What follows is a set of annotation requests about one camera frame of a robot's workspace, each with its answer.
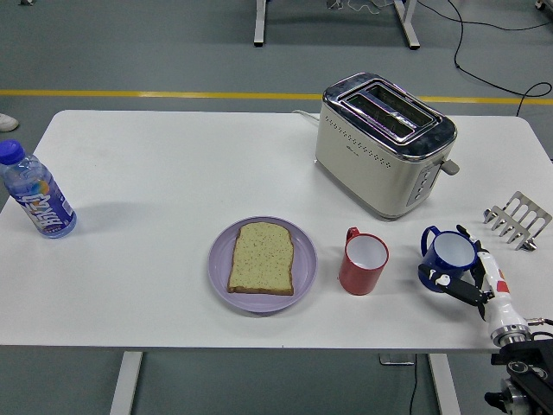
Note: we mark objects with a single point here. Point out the blue enamel cup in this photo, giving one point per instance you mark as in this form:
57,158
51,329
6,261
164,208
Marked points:
449,250

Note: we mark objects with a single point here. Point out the purple round plate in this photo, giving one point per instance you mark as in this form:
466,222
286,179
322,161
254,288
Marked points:
220,268

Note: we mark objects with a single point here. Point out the metal toast rack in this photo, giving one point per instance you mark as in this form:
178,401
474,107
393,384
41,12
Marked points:
518,212

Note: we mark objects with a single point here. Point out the slice of bread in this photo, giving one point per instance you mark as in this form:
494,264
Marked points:
261,259

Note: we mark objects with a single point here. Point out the grey bracket under table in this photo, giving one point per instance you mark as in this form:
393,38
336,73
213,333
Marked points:
395,359

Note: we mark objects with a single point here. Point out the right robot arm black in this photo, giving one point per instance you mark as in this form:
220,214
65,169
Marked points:
523,367

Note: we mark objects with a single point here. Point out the red enamel cup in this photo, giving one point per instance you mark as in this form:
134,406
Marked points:
358,281

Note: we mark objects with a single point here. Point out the white table leg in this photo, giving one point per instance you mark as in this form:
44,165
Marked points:
445,389
125,384

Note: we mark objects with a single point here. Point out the plastic bottle with purple cap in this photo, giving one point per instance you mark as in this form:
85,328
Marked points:
39,199

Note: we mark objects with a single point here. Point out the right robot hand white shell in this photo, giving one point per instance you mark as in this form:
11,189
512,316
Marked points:
497,302

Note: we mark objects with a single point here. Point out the person's shoe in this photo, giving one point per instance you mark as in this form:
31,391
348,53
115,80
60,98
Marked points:
8,122

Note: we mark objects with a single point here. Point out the cream and chrome toaster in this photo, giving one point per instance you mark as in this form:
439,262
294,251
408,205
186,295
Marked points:
367,173

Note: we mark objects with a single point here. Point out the grey background table leg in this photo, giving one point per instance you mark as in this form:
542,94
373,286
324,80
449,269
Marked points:
408,26
259,26

